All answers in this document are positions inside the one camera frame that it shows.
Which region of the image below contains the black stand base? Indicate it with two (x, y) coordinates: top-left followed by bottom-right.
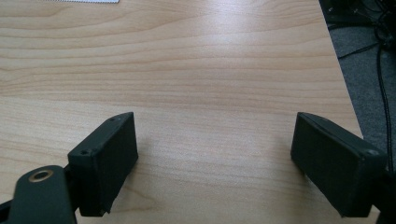
(318, 0), (396, 32)

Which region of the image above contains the grey striped placemat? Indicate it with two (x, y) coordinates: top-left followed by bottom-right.
(40, 0), (120, 5)

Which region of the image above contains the thick black floor cable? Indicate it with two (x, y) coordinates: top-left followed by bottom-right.
(375, 43), (395, 172)

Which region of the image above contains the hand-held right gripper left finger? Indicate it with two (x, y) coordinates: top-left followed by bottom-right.
(67, 111), (139, 217)

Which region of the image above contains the thin black floor cable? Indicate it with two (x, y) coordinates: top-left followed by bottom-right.
(337, 41), (381, 60)

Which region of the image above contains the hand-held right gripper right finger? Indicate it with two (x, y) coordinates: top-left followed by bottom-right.
(290, 111), (389, 218)

